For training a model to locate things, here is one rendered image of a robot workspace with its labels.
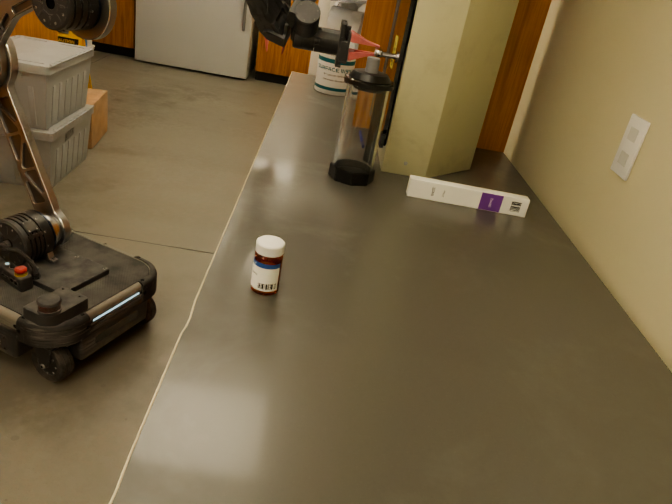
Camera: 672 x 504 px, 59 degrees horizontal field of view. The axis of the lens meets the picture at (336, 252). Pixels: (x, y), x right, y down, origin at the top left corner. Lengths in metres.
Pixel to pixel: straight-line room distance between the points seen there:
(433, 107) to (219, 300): 0.78
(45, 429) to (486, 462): 1.54
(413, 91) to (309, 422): 0.92
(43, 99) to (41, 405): 1.71
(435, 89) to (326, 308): 0.71
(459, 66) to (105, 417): 1.45
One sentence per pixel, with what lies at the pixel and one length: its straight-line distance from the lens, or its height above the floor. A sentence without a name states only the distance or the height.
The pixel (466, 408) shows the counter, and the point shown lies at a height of 0.94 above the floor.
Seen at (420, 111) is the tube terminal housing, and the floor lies 1.10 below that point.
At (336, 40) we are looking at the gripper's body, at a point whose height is 1.21.
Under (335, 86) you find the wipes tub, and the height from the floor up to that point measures 0.97.
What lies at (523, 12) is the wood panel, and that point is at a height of 1.33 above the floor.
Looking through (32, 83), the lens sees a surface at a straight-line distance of 3.33.
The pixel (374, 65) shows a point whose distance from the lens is 1.30.
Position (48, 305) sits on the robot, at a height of 0.32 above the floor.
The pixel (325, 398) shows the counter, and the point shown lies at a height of 0.94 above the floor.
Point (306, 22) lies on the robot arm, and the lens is 1.41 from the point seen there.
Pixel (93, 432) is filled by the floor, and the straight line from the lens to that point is 2.00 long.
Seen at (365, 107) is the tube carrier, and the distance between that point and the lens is 1.29.
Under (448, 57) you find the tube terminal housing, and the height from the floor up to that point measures 1.23.
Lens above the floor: 1.40
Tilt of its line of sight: 27 degrees down
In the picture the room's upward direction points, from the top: 11 degrees clockwise
